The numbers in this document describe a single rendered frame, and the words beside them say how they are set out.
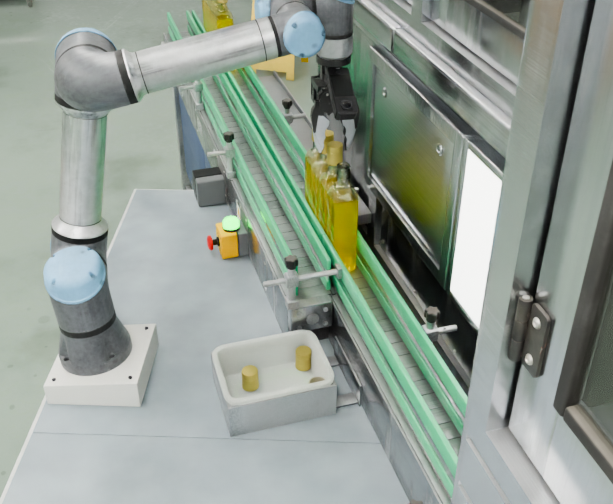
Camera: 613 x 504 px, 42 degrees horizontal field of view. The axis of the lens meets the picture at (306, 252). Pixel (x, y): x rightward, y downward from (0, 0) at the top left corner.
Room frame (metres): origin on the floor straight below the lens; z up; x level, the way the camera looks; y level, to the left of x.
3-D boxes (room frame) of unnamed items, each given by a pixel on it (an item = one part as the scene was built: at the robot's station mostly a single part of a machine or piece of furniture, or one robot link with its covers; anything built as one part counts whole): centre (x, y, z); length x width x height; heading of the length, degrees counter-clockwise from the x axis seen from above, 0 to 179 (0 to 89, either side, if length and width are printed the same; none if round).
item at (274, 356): (1.21, 0.07, 0.80); 0.22 x 0.17 x 0.09; 107
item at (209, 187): (2.01, 0.28, 0.79); 0.08 x 0.08 x 0.08; 17
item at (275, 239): (2.21, 0.27, 0.93); 1.75 x 0.01 x 0.08; 17
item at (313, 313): (1.36, -0.01, 0.85); 0.09 x 0.04 x 0.07; 107
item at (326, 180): (1.55, -0.06, 0.99); 0.06 x 0.06 x 0.21; 17
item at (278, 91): (2.17, 0.01, 0.84); 0.95 x 0.09 x 0.11; 17
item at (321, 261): (2.23, 0.20, 0.93); 1.75 x 0.01 x 0.08; 17
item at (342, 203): (1.50, -0.08, 0.99); 0.06 x 0.06 x 0.21; 18
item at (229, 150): (1.91, 0.23, 0.94); 0.07 x 0.04 x 0.13; 107
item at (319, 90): (1.58, -0.05, 1.29); 0.09 x 0.08 x 0.12; 14
